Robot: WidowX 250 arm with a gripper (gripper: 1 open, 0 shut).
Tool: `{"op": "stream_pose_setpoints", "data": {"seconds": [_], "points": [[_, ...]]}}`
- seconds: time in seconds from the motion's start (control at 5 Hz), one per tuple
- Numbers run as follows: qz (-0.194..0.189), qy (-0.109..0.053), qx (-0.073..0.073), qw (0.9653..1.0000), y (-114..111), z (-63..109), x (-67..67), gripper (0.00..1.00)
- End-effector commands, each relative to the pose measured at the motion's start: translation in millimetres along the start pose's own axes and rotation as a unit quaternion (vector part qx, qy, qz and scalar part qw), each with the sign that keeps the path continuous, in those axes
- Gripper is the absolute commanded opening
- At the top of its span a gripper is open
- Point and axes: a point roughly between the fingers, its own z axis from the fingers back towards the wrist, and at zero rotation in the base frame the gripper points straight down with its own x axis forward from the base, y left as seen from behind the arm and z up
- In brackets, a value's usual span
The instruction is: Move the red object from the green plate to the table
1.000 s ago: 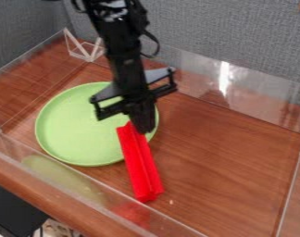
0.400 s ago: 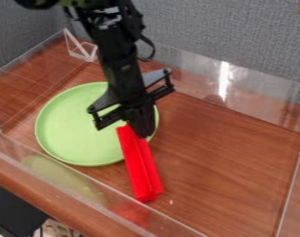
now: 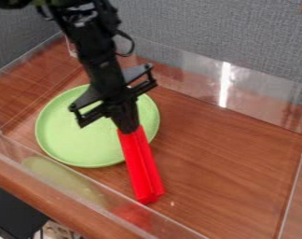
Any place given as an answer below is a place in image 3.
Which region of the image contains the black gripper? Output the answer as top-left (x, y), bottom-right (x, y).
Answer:
top-left (68, 57), bottom-right (157, 134)

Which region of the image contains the red cross-shaped bar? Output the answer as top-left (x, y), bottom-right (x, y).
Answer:
top-left (117, 126), bottom-right (164, 204)

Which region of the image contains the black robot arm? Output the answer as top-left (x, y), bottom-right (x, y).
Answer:
top-left (0, 0), bottom-right (157, 134)

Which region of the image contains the green round plate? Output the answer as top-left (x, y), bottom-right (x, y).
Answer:
top-left (33, 83), bottom-right (160, 169)

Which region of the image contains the clear acrylic corner bracket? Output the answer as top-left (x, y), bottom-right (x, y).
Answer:
top-left (64, 35), bottom-right (77, 59)

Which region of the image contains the clear acrylic enclosure wall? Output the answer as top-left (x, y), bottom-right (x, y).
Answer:
top-left (0, 35), bottom-right (302, 239)

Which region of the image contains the black cable loop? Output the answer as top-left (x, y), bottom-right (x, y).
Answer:
top-left (113, 29), bottom-right (136, 58)

